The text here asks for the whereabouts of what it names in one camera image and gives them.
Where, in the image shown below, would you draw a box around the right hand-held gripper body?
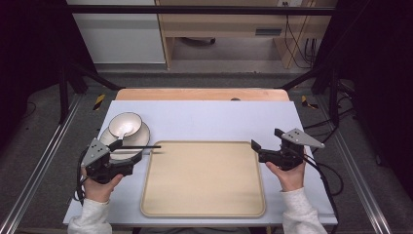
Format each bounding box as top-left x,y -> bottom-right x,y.
258,128 -> 326,172

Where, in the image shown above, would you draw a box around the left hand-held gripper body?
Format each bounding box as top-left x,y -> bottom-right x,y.
80,137 -> 134,185

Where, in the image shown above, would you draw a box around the black chopstick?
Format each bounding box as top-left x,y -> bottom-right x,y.
111,144 -> 163,151

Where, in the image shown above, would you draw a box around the person's right hand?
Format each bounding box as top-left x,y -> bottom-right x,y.
265,155 -> 308,193

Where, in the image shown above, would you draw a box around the person's left hand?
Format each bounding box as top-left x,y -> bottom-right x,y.
81,167 -> 125,204

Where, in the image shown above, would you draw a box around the white ceramic spoon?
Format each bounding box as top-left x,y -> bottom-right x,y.
115,124 -> 134,141

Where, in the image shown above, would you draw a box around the white plate dark rim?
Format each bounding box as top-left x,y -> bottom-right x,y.
98,121 -> 152,162

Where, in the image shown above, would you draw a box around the white bowl dark rim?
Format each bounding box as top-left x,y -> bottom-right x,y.
107,111 -> 143,139

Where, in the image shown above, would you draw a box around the yellow black floor tape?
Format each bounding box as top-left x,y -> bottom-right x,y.
93,94 -> 107,112
300,95 -> 319,110

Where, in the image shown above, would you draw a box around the pale lavender table sheet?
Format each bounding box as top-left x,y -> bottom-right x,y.
62,99 -> 339,227

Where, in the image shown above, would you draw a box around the beige rectangular tray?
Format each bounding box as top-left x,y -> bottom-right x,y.
139,139 -> 267,218

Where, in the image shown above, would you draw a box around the wooden table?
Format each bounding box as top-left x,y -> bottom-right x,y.
115,88 -> 291,102

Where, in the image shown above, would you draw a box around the white cabinet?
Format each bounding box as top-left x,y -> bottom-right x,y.
65,0 -> 167,65

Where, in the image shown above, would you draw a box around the black curtain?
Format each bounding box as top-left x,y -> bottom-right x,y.
312,0 -> 413,201
0,0 -> 99,152

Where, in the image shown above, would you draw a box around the light wooden desk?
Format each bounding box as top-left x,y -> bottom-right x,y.
154,0 -> 337,70

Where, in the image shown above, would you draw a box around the left hand-held gripper black cable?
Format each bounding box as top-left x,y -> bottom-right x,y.
73,147 -> 91,207

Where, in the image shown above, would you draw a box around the hand-held gripper black cable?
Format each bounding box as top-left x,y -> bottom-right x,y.
302,151 -> 346,234
73,147 -> 91,207

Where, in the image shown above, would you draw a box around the right hand-held gripper black cable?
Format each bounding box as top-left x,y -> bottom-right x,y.
302,151 -> 346,234

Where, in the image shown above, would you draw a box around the aluminium floor rail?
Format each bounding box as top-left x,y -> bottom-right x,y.
0,93 -> 85,234
315,97 -> 394,234

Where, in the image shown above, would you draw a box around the black floor cables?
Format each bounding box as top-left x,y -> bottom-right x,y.
303,81 -> 358,132

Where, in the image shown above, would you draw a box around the black metal frame stand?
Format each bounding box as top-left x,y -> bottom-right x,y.
280,63 -> 343,127
57,60 -> 127,125

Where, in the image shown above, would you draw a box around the black hanging desk cables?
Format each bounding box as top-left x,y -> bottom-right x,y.
282,14 -> 319,70

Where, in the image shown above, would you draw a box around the black horizontal frame bar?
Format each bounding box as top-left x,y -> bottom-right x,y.
65,4 -> 337,17

